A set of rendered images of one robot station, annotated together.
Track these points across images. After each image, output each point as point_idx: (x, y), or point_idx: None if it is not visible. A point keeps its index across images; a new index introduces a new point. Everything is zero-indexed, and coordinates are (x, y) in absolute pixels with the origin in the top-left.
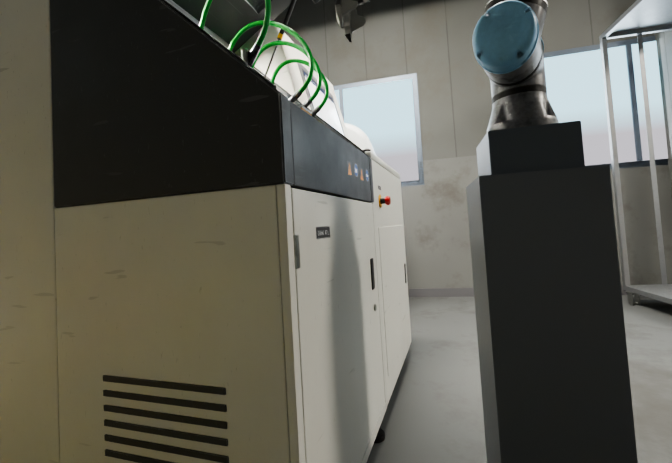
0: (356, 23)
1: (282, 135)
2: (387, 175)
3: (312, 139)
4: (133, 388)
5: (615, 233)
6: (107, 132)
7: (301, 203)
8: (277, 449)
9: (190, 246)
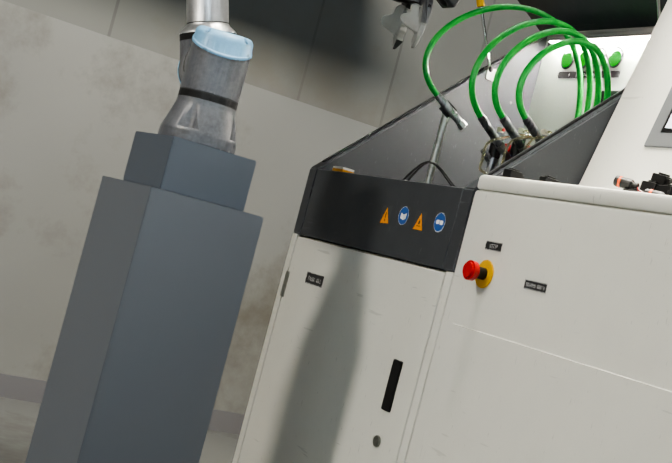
0: (410, 22)
1: (302, 198)
2: (573, 217)
3: (330, 193)
4: None
5: (85, 242)
6: None
7: (301, 248)
8: None
9: None
